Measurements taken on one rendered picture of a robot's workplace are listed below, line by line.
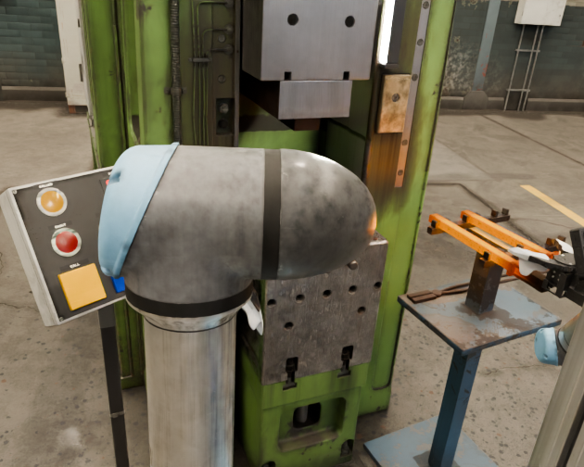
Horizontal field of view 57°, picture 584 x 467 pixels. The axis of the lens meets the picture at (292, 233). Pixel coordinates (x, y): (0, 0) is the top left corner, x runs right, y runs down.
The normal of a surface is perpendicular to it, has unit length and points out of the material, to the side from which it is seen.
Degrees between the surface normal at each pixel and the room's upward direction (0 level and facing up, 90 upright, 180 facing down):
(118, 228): 78
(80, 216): 60
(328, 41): 90
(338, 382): 90
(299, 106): 90
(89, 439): 0
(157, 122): 90
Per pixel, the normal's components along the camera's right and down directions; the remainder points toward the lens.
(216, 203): 0.07, -0.10
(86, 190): 0.66, -0.16
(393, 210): 0.37, 0.42
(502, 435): 0.06, -0.90
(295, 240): 0.15, 0.35
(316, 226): 0.43, 0.15
